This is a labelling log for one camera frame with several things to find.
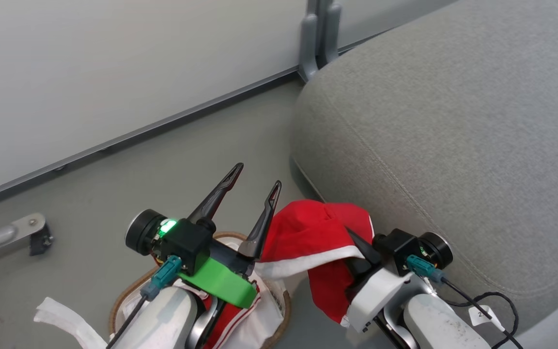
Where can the laundry basket brown rim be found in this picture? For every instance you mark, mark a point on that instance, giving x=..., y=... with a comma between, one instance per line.
x=271, y=315

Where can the grey fabric sofa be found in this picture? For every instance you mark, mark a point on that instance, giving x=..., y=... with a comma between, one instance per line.
x=453, y=135

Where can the grey wall post bracket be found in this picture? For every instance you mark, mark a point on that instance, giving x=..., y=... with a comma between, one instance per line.
x=320, y=36

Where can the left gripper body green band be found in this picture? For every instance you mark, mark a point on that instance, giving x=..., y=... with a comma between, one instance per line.
x=221, y=283

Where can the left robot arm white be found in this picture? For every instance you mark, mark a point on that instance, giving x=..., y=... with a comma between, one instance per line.
x=162, y=320

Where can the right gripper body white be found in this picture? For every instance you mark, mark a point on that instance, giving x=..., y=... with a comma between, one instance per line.
x=380, y=295

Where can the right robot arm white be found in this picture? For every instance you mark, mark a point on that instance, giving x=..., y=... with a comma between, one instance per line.
x=439, y=325

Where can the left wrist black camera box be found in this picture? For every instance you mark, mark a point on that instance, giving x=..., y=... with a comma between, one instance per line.
x=177, y=240

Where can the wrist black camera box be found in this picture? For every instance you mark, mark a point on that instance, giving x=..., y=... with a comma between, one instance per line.
x=177, y=240
x=407, y=252

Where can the grey metal bracket leg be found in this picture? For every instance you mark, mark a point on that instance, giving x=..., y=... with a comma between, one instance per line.
x=7, y=235

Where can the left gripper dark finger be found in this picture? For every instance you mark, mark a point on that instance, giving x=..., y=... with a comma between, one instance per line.
x=216, y=194
x=262, y=225

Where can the grey baseboard strip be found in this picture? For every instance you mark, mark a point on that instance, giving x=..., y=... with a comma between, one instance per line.
x=129, y=133

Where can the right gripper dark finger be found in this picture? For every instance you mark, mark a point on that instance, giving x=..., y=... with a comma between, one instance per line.
x=362, y=247

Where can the red white striped clothing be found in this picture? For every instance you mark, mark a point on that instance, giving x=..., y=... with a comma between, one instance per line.
x=230, y=322

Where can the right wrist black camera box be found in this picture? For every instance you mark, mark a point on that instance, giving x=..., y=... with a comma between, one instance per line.
x=407, y=252

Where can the red garment white trim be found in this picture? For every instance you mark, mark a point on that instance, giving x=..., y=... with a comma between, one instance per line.
x=308, y=232

